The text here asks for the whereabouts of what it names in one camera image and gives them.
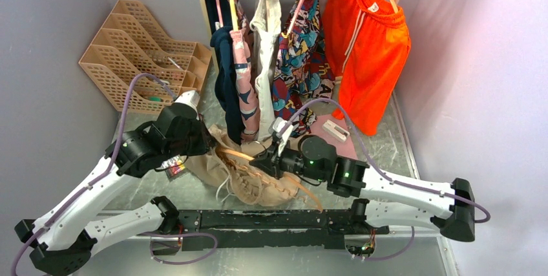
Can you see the navy blue shorts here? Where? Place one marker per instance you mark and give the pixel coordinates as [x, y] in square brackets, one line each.
[225, 90]

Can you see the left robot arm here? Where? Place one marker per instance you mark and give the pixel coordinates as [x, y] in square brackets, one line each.
[64, 239]

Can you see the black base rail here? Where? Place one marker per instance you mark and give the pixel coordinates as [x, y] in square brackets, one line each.
[268, 228]

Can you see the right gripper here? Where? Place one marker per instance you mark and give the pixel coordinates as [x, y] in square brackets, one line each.
[271, 162]

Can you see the pink mat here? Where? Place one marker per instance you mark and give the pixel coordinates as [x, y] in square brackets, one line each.
[346, 148]

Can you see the yellow hanger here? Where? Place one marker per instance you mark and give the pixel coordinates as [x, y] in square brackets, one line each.
[234, 17]

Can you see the colourful cartoon print shorts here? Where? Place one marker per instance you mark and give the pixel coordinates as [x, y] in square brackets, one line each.
[302, 69]

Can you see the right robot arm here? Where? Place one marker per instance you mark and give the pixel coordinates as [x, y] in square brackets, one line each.
[383, 199]

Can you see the pack of coloured markers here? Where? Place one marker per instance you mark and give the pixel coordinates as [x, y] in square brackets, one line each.
[174, 168]

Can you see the beige plastic file organizer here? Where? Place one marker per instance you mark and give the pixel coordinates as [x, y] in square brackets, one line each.
[130, 42]

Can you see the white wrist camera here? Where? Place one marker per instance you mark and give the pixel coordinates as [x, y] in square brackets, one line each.
[281, 131]
[190, 98]

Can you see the white stapler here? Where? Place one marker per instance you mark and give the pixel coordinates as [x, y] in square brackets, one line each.
[336, 131]

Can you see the white shorts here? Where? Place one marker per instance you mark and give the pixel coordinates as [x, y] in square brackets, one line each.
[266, 27]

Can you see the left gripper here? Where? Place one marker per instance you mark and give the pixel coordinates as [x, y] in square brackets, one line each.
[206, 142]

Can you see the orange shorts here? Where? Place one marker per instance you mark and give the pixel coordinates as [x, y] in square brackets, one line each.
[364, 96]

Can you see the pink patterned shorts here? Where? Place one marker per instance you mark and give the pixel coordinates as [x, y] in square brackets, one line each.
[247, 96]

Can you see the beige shorts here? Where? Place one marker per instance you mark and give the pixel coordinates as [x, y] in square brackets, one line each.
[214, 170]

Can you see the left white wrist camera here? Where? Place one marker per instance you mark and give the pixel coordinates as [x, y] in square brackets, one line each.
[190, 98]

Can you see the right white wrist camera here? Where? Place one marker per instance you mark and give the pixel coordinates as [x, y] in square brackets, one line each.
[281, 131]

